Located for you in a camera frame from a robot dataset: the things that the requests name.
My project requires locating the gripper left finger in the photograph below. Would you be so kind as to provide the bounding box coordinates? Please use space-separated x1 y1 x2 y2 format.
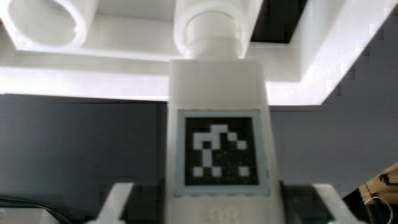
87 182 163 224

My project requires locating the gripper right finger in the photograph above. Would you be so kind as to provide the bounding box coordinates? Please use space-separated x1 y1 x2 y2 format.
280 184 358 224

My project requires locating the white chair leg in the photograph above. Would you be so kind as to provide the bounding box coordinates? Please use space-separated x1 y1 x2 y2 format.
165 11 286 224

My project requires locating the white chair seat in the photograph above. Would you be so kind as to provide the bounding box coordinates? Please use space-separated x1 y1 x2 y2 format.
0 0 398 106

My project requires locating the black cable bundle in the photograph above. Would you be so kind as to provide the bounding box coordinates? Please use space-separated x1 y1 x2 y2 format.
0 193 90 224

